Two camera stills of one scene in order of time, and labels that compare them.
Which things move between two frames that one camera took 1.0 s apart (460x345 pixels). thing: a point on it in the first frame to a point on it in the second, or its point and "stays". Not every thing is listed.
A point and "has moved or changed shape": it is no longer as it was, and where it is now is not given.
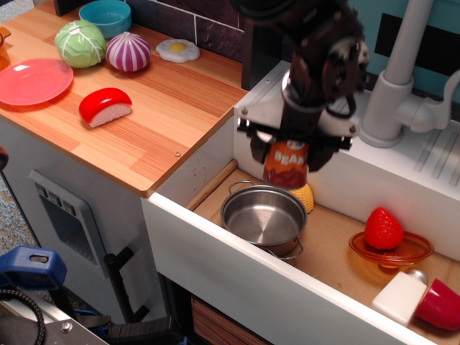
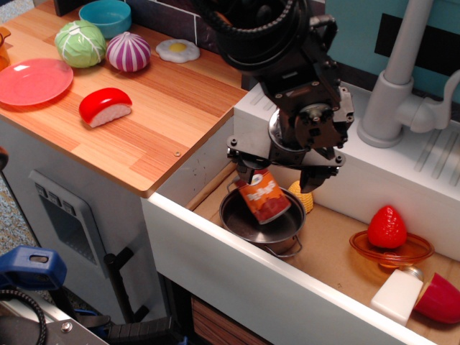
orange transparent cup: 4,57 stays
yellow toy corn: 305,192 stays
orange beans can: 286,164 has moved or changed shape
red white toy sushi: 103,106 stays
